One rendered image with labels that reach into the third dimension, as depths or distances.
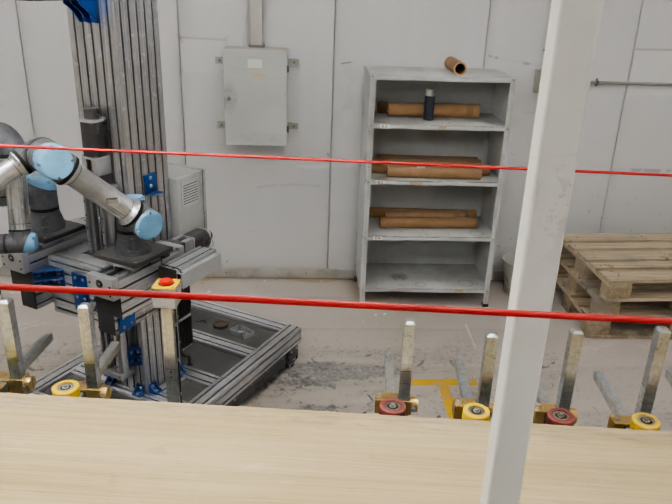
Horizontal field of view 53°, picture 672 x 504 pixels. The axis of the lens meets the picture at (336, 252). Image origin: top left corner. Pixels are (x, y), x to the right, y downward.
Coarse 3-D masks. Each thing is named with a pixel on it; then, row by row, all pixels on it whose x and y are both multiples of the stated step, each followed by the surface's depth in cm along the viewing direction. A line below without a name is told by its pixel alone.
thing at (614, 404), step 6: (594, 372) 241; (600, 372) 241; (594, 378) 241; (600, 378) 237; (606, 378) 237; (600, 384) 235; (606, 384) 234; (600, 390) 235; (606, 390) 230; (612, 390) 230; (606, 396) 229; (612, 396) 227; (606, 402) 229; (612, 402) 224; (618, 402) 224; (612, 408) 223; (618, 408) 221; (618, 414) 218; (624, 414) 218
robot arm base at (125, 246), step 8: (120, 232) 266; (128, 232) 266; (120, 240) 267; (128, 240) 266; (136, 240) 267; (144, 240) 270; (120, 248) 267; (128, 248) 267; (136, 248) 268; (144, 248) 269; (152, 248) 275; (128, 256) 267; (136, 256) 268
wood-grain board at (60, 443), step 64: (0, 448) 180; (64, 448) 181; (128, 448) 182; (192, 448) 183; (256, 448) 184; (320, 448) 185; (384, 448) 185; (448, 448) 186; (576, 448) 188; (640, 448) 189
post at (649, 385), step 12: (660, 336) 200; (660, 348) 202; (648, 360) 206; (660, 360) 203; (648, 372) 206; (660, 372) 205; (648, 384) 206; (648, 396) 208; (636, 408) 213; (648, 408) 210
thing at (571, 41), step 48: (576, 0) 77; (576, 48) 78; (576, 96) 81; (576, 144) 83; (528, 192) 88; (528, 240) 88; (528, 288) 90; (528, 336) 93; (528, 384) 96; (528, 432) 99
